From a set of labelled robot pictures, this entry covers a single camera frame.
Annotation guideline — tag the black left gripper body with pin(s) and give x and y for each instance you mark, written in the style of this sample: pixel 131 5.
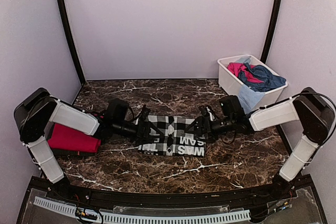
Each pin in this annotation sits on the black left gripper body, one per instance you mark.
pixel 134 135

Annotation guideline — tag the right black frame post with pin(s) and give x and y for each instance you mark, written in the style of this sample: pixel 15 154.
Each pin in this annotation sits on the right black frame post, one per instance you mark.
pixel 271 30

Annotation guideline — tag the light blue cloth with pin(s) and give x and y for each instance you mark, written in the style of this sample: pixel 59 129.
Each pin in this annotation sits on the light blue cloth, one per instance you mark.
pixel 249 98

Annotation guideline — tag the folded red t-shirt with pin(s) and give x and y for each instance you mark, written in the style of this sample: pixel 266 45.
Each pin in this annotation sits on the folded red t-shirt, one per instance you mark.
pixel 68 139

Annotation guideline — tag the black frame post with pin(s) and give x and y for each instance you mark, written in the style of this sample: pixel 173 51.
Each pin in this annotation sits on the black frame post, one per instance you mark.
pixel 271 30
pixel 70 41

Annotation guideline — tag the blue garment in bin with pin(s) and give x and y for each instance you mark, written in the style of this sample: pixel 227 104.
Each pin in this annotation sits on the blue garment in bin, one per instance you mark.
pixel 259 78

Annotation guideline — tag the folded black garment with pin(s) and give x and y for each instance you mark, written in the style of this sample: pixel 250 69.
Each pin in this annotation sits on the folded black garment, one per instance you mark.
pixel 60 152

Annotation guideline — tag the pink garment in bin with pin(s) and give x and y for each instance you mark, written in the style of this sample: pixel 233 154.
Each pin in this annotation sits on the pink garment in bin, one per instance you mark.
pixel 237 68

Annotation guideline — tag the white slotted cable duct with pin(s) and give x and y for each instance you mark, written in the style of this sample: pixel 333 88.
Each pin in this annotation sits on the white slotted cable duct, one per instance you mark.
pixel 104 216

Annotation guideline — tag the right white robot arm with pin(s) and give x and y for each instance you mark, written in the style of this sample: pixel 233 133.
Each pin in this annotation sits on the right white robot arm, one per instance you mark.
pixel 313 113

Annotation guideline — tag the left black frame post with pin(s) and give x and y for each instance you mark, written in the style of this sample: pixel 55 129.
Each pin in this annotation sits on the left black frame post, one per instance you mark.
pixel 70 41

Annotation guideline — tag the black white plaid shirt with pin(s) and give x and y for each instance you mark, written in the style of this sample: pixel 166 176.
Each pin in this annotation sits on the black white plaid shirt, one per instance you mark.
pixel 175 141

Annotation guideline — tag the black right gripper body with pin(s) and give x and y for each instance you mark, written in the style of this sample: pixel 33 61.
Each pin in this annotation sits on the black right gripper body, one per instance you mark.
pixel 214 130

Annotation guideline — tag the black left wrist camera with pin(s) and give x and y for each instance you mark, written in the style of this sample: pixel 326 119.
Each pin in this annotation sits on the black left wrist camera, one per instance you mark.
pixel 116 111

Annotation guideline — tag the black front rail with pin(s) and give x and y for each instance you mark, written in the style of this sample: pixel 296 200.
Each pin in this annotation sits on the black front rail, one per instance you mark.
pixel 251 197

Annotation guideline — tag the white plastic laundry bin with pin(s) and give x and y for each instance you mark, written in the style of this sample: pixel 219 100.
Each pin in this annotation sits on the white plastic laundry bin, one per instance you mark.
pixel 232 85

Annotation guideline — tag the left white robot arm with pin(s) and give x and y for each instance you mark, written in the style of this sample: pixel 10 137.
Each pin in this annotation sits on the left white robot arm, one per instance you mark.
pixel 37 114

